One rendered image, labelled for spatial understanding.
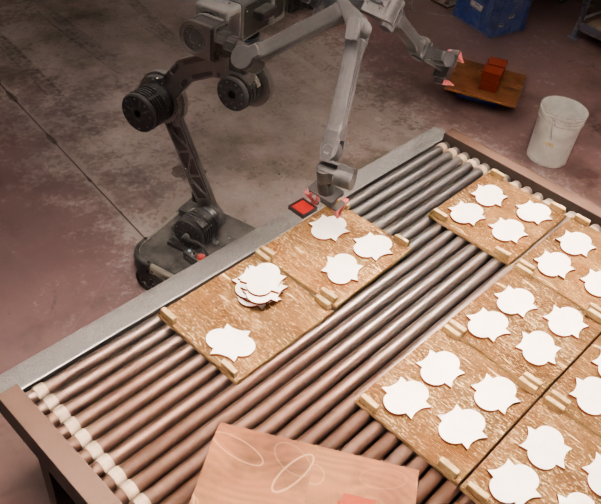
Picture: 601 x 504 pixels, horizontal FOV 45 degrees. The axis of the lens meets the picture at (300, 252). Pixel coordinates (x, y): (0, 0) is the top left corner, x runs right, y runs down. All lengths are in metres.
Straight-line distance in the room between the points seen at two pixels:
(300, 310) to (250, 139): 2.52
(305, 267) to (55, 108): 2.92
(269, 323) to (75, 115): 2.96
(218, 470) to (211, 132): 3.19
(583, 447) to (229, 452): 0.96
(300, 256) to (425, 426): 0.73
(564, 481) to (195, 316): 1.12
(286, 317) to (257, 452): 0.55
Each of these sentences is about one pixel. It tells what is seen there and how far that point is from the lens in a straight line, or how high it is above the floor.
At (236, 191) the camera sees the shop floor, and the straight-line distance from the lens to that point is 4.20.
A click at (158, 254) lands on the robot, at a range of 3.44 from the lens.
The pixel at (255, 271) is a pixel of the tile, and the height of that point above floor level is 0.99.
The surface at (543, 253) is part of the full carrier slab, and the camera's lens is 2.68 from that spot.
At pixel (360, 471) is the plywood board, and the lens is 1.81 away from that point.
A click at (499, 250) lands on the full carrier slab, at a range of 2.59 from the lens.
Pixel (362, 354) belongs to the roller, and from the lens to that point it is 2.18.
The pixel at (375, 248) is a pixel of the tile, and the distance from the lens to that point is 2.48.
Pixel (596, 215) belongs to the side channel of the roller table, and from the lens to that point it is 2.94.
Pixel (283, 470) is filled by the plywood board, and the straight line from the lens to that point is 1.78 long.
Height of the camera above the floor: 2.57
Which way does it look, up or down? 42 degrees down
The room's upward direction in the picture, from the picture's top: 7 degrees clockwise
